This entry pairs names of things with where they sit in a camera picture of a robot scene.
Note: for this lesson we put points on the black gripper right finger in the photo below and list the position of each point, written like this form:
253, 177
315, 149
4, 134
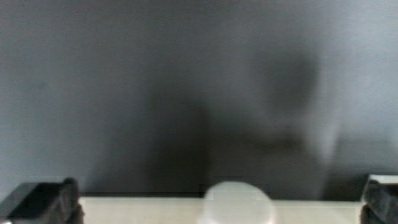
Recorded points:
379, 212

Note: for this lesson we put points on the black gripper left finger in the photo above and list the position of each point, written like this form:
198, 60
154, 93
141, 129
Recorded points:
43, 203

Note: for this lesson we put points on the white cabinet body box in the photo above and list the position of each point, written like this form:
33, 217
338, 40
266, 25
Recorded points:
235, 204

